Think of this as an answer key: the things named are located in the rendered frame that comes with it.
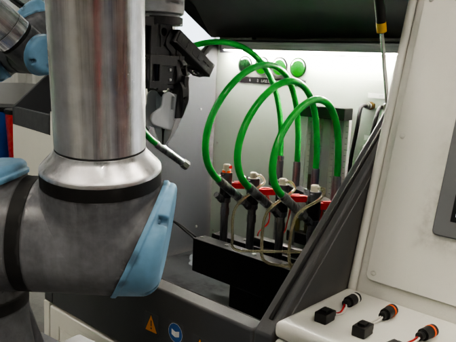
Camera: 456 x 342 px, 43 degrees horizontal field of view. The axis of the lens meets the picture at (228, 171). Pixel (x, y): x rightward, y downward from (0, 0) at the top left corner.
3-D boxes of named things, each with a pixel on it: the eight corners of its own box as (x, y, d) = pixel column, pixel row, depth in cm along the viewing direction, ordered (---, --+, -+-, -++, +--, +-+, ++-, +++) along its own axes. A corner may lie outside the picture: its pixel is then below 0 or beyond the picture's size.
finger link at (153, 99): (131, 144, 98) (131, 89, 96) (157, 142, 102) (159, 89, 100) (142, 146, 96) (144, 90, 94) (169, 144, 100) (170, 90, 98)
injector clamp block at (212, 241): (190, 298, 136) (193, 236, 133) (219, 288, 143) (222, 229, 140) (309, 351, 113) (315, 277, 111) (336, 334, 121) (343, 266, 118)
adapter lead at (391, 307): (364, 340, 86) (364, 327, 86) (350, 335, 88) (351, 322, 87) (398, 316, 95) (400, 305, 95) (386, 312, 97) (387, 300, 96)
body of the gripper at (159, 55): (121, 89, 95) (122, 14, 93) (160, 89, 101) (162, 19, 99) (150, 92, 90) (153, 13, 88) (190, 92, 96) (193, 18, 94)
